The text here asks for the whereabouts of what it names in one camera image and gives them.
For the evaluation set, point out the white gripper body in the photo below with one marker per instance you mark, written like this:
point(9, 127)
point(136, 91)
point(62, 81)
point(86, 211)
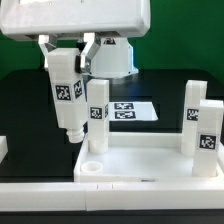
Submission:
point(27, 19)

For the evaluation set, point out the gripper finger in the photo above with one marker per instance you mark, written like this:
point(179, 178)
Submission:
point(47, 43)
point(88, 47)

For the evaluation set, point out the white desk top tray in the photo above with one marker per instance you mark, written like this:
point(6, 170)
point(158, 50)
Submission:
point(138, 157)

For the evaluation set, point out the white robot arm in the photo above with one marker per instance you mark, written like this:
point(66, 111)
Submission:
point(114, 58)

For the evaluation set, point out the white sheet with tags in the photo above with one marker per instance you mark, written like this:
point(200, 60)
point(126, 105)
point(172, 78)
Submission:
point(132, 111)

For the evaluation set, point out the white left obstacle bar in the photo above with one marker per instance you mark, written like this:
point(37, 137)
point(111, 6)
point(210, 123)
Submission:
point(3, 147)

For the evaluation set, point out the white obstacle bar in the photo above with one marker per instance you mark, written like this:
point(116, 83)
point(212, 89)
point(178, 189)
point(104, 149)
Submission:
point(111, 196)
point(3, 147)

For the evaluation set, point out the white front obstacle bar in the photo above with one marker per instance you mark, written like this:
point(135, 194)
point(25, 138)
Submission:
point(111, 196)

